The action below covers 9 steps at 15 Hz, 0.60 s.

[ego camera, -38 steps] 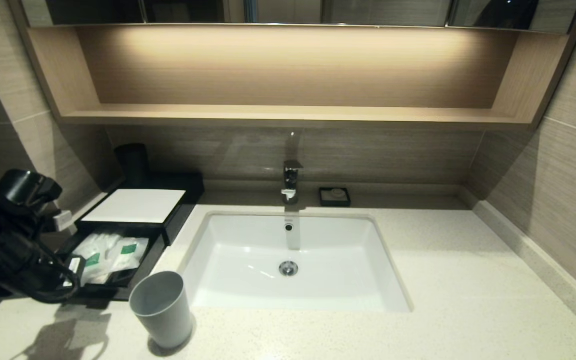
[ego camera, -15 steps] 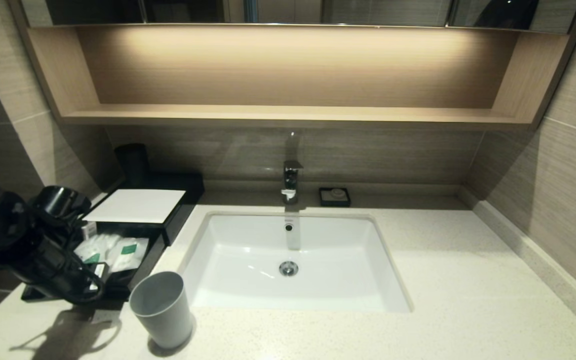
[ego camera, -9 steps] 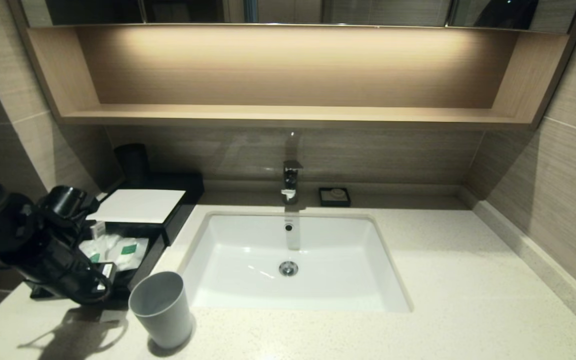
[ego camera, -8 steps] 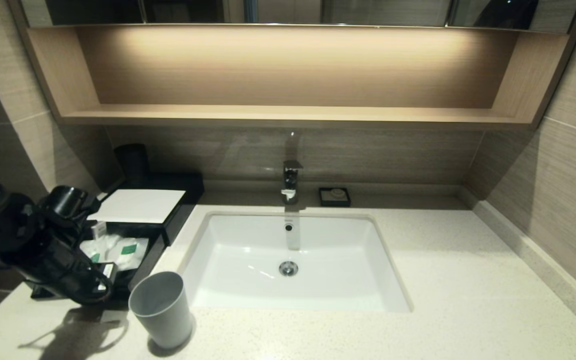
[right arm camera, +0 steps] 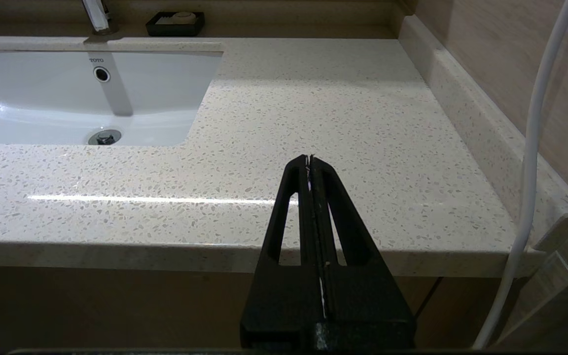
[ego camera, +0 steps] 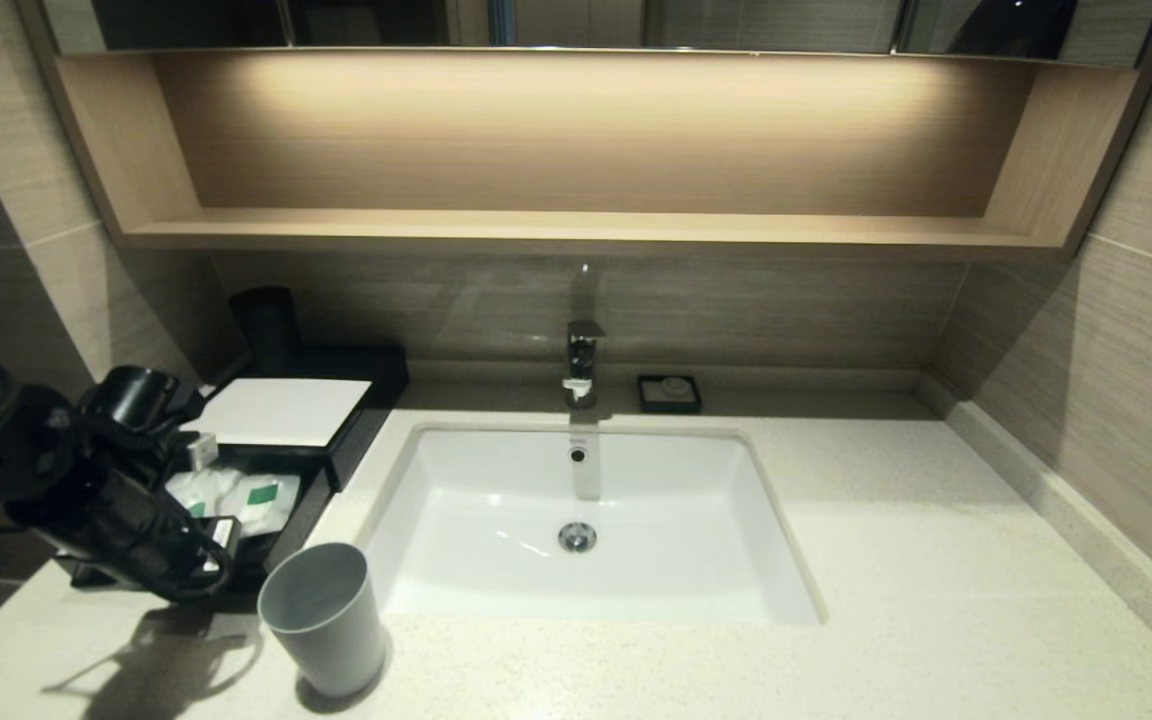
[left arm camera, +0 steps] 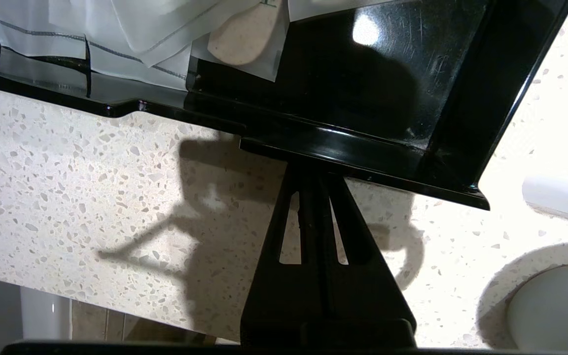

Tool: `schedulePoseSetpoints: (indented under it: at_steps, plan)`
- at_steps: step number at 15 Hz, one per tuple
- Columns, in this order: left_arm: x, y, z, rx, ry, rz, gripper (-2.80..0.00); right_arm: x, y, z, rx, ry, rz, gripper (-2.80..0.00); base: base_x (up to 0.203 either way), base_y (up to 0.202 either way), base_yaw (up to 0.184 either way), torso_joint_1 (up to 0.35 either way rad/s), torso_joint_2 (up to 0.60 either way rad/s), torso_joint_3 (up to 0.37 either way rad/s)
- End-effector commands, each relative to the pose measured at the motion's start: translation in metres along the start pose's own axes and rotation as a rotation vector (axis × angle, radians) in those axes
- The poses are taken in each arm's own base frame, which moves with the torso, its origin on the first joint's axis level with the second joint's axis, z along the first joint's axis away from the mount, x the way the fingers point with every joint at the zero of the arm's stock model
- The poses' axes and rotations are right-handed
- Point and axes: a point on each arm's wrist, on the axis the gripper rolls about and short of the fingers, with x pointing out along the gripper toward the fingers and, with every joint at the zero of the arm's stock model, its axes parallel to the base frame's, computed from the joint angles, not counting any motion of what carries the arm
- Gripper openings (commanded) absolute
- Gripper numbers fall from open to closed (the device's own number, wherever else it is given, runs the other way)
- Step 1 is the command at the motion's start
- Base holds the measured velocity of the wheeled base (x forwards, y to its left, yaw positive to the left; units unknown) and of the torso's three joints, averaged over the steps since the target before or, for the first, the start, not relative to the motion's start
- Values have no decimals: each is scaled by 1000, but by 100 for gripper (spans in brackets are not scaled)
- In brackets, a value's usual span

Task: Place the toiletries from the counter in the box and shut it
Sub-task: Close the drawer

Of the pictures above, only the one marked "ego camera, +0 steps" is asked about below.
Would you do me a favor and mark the white sachet green label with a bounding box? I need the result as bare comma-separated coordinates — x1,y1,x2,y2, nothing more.
236,475,302,538
168,468,242,521

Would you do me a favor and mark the grey plastic cup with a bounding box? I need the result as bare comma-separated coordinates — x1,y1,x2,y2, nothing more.
258,543,387,698

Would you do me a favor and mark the black cup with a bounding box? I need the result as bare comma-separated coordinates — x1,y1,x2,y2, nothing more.
231,287,303,378

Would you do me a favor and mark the white ceramic sink basin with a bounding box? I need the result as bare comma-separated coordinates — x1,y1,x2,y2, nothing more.
361,422,825,625

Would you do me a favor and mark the chrome faucet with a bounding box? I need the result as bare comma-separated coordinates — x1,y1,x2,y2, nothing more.
563,320,609,409

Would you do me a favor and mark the black soap dish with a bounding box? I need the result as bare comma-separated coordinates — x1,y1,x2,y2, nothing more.
637,374,703,415

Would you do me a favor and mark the mirror cabinet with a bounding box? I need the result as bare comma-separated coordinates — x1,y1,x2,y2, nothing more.
41,0,1152,69

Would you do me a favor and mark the wooden wall shelf niche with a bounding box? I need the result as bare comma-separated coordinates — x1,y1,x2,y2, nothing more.
21,48,1152,263

